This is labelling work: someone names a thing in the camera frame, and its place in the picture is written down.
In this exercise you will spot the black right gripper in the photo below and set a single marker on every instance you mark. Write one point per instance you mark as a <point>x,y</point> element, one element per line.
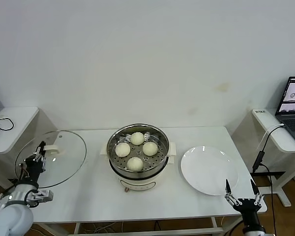
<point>248,211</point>

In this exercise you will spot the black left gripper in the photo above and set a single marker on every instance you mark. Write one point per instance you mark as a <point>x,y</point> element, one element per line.
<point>32,169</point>

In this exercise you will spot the white steamed baozi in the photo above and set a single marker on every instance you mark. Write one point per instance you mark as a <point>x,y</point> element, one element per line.
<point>123,150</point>
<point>137,138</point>
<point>134,164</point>
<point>150,148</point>

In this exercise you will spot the perforated steel steamer basket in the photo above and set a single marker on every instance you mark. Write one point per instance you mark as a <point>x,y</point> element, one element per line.
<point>150,162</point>

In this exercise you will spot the white side table beige panel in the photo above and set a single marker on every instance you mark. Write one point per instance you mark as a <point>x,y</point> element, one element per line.
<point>14,127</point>

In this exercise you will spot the white round plate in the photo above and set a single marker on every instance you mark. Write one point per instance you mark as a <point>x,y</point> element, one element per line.
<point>201,172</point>

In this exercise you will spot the white side table with sticker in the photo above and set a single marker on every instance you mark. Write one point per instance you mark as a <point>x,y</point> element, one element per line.
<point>268,123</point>

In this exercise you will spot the small printed table sticker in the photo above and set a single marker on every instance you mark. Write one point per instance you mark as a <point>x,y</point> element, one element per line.
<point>260,111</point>

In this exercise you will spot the grey laptop with dark screen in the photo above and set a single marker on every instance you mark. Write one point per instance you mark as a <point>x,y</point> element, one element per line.
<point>292,123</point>

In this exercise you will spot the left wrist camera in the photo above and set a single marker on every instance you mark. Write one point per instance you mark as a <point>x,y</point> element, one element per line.
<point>43,195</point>

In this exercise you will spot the white main table frame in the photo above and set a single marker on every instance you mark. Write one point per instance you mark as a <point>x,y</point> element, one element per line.
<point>76,227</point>

